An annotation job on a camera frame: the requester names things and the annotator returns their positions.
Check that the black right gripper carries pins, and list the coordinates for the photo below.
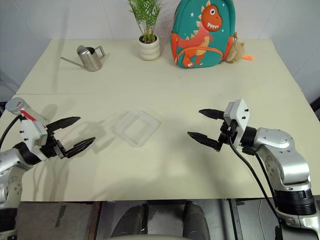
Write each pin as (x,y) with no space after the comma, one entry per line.
(228,132)

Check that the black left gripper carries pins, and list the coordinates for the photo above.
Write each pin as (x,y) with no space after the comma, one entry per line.
(51,147)

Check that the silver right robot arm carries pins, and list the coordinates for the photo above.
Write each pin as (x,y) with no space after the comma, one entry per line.
(275,140)

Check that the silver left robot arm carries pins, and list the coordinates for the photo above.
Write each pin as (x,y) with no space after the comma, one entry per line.
(7,160)

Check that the clear plastic tray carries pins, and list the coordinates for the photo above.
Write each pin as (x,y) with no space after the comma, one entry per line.
(137,130)

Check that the metal watering can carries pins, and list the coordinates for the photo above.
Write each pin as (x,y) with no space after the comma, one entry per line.
(90,60)

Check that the beige plush toy pendant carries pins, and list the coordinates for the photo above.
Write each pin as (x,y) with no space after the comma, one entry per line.
(235,52)

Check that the orange tag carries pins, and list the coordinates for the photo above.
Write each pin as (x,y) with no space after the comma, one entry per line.
(248,57)

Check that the dark rounded shape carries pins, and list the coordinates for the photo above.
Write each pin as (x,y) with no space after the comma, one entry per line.
(132,220)
(196,220)

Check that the white ribbed plant pot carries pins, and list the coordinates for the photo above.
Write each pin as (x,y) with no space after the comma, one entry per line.
(149,50)

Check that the teal dinosaur backpack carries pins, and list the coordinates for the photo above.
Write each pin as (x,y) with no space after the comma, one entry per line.
(200,25)

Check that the green potted plant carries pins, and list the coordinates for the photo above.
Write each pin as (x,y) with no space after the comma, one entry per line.
(147,15)

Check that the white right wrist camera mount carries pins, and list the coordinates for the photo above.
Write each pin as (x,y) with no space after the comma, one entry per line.
(238,112)

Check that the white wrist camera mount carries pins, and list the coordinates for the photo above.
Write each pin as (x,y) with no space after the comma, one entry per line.
(238,112)
(32,135)

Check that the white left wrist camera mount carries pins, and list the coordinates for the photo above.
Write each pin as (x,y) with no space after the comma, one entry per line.
(32,135)

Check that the black metal table frame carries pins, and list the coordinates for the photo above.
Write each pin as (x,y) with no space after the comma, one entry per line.
(235,217)

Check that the black object at wall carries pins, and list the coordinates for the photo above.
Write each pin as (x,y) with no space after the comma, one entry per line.
(315,103)

